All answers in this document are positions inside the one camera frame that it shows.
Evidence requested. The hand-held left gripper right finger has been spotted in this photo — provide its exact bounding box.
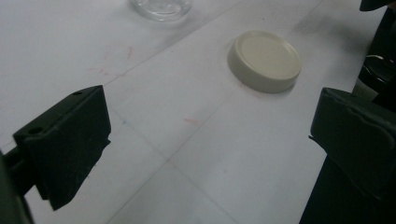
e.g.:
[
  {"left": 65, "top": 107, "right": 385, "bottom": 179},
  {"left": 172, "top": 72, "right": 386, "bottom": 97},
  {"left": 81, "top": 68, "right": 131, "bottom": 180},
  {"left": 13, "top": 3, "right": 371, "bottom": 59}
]
[{"left": 308, "top": 87, "right": 396, "bottom": 203}]

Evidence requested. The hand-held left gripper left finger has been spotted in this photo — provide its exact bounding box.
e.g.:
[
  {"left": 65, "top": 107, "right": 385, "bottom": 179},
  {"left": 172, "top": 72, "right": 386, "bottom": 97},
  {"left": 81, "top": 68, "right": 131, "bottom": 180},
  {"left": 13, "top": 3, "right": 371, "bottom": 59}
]
[{"left": 12, "top": 84, "right": 112, "bottom": 212}]

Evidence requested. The cream jar lid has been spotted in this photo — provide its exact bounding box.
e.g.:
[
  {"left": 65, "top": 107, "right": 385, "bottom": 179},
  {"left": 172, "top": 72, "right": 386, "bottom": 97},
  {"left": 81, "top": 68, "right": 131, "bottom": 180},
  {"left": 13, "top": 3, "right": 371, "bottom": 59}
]
[{"left": 226, "top": 29, "right": 303, "bottom": 94}]

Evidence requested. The clear glass jar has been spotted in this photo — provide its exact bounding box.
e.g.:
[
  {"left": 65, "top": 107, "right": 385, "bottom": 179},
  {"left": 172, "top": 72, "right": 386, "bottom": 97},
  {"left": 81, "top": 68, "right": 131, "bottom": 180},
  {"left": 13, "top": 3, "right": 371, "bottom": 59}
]
[{"left": 128, "top": 0, "right": 194, "bottom": 23}]

